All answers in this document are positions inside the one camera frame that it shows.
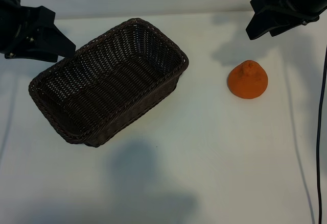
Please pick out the dark brown wicker basket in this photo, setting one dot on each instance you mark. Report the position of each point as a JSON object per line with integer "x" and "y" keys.
{"x": 107, "y": 86}

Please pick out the bumpy orange fruit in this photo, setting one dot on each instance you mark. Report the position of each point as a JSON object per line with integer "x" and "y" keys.
{"x": 247, "y": 82}

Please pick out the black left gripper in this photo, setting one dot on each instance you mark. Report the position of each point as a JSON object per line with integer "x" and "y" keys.
{"x": 23, "y": 25}

